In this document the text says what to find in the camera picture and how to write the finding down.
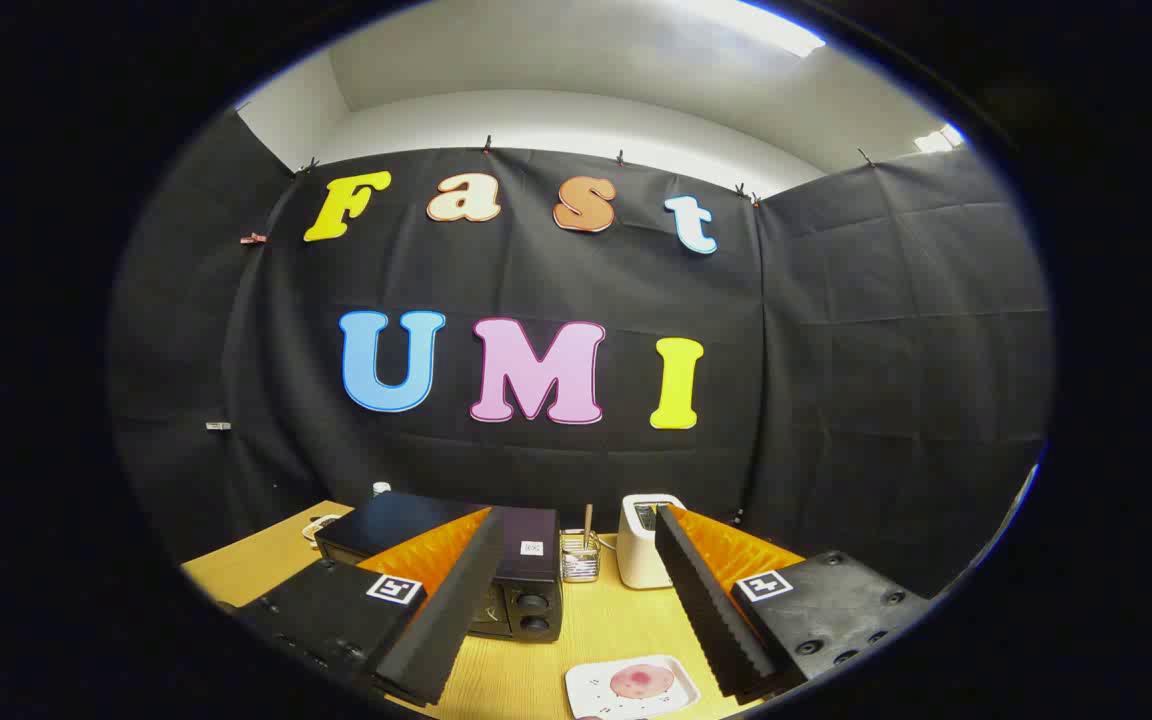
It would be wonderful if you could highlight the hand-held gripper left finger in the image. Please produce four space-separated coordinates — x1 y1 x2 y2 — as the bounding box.
234 506 507 709

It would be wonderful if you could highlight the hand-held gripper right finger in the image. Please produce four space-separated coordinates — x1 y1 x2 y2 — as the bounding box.
654 503 932 701

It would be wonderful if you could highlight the pink round food slice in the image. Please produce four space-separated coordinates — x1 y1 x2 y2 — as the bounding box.
609 663 677 701

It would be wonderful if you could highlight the black toaster oven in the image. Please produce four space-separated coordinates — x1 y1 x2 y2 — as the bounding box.
314 490 565 643

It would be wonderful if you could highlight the white rectangular plate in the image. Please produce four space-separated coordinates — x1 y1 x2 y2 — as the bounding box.
564 655 703 720

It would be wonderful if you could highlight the white bread toaster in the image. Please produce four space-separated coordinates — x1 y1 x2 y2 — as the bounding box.
617 493 687 590

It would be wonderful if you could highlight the metal wire utensil holder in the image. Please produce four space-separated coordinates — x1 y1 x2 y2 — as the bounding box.
560 528 603 584

